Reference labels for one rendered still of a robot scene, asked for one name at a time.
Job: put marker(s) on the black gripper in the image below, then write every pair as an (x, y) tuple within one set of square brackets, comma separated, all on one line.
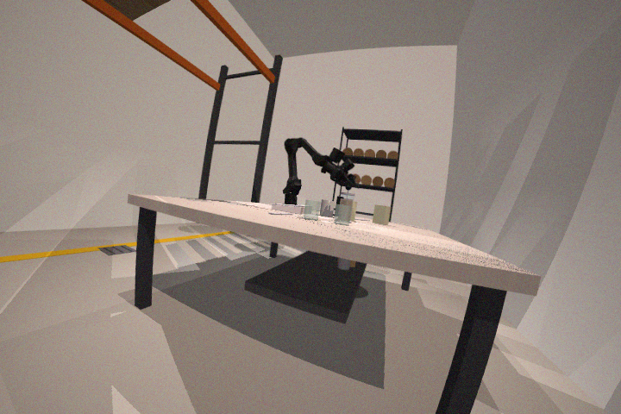
[(340, 176)]

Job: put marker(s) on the glass coffee press with black knob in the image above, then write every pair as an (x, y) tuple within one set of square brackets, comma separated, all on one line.
[(346, 199)]

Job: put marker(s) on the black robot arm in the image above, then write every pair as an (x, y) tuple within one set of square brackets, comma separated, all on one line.
[(293, 184)]

